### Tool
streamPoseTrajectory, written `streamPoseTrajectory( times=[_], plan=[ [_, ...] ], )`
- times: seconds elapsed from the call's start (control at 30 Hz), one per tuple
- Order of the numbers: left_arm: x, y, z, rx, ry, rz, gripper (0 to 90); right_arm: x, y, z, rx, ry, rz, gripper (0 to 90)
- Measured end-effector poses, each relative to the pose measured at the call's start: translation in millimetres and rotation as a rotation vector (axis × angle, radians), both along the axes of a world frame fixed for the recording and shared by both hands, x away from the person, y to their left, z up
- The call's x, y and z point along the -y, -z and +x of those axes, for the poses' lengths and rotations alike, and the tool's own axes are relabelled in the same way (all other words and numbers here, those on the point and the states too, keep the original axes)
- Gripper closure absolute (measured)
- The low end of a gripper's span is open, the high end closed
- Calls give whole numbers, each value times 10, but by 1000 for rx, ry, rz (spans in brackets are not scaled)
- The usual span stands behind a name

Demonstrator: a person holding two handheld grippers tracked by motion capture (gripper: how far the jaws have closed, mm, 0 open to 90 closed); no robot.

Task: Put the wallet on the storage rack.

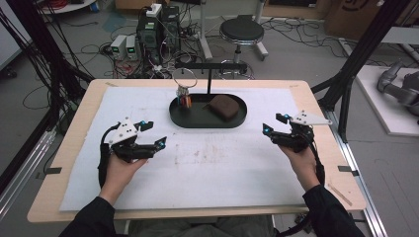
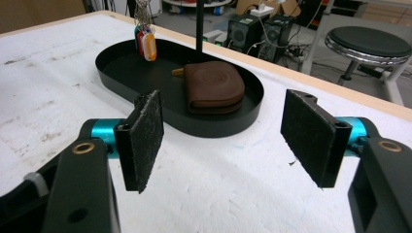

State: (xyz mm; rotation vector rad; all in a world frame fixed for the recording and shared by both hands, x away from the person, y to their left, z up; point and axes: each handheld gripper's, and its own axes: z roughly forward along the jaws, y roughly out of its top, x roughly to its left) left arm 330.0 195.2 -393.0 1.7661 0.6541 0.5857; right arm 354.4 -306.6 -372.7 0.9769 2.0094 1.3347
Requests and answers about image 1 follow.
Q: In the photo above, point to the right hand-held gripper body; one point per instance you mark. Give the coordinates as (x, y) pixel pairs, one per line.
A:
(301, 131)

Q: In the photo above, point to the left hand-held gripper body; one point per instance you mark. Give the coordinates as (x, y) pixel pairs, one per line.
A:
(125, 138)

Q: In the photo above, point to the key bunch with coloured tags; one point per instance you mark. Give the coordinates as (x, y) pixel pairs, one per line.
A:
(184, 97)

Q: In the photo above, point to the brown leather wallet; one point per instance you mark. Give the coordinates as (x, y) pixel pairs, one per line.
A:
(225, 107)

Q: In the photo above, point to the black oval tray with stand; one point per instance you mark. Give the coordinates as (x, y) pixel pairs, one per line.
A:
(201, 117)

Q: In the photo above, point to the person's right hand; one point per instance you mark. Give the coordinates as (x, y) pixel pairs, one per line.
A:
(304, 168)

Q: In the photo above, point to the person's left hand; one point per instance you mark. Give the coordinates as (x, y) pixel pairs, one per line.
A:
(118, 177)

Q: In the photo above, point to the white table mat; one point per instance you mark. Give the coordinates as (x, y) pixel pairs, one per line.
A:
(197, 177)

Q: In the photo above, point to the black tape piece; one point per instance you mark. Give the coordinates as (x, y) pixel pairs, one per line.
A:
(49, 172)
(347, 170)

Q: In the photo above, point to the white platform board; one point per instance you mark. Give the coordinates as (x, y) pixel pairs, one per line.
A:
(378, 112)

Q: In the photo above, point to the grey power supply unit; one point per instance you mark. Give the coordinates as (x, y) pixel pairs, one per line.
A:
(131, 46)
(118, 46)

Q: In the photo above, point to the black computer tower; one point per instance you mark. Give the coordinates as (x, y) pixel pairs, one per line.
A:
(158, 33)

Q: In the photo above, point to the round black stool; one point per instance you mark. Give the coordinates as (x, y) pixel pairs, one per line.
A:
(242, 31)

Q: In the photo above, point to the white power strip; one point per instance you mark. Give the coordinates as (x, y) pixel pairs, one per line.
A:
(153, 10)

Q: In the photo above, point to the large cardboard box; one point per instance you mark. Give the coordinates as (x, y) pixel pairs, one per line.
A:
(359, 16)

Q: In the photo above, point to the black metal frame post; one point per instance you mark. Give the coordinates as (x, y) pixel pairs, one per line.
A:
(359, 56)
(46, 49)

